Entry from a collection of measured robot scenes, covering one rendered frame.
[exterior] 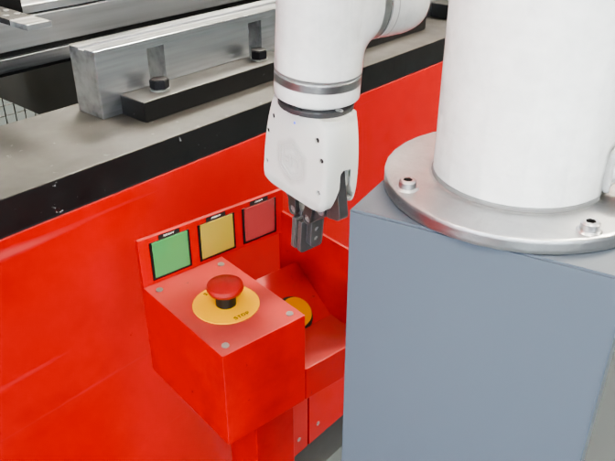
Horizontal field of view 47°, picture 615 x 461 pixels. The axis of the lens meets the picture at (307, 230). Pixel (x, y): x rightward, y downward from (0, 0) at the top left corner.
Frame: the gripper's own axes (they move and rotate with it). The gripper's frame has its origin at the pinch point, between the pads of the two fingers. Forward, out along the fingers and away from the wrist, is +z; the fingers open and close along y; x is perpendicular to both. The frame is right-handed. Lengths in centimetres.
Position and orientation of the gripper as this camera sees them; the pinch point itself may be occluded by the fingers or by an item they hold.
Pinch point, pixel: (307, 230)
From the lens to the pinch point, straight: 77.4
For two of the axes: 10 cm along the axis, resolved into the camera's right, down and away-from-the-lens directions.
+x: 7.6, -3.2, 5.6
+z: -0.6, 8.4, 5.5
